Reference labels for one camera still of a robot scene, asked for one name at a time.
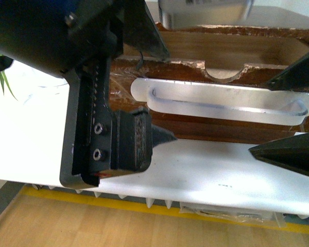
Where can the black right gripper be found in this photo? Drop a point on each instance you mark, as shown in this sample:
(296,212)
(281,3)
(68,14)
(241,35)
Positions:
(61,130)

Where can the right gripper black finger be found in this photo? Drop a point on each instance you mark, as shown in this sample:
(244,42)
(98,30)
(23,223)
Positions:
(136,138)

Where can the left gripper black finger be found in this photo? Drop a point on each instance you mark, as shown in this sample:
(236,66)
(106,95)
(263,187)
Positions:
(296,76)
(291,153)

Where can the wooden drawer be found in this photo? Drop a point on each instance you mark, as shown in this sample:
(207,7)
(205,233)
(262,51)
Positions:
(218,76)
(218,130)

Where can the brown wooden drawer cabinet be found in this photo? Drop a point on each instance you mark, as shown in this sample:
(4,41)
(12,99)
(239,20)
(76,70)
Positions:
(221,33)

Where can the silver metal object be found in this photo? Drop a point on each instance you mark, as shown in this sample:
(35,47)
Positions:
(184,14)

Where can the yellow floor tape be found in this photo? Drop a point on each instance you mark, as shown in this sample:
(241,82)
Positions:
(142,208)

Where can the green plant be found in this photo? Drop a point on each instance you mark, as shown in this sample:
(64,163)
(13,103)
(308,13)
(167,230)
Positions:
(5,63)

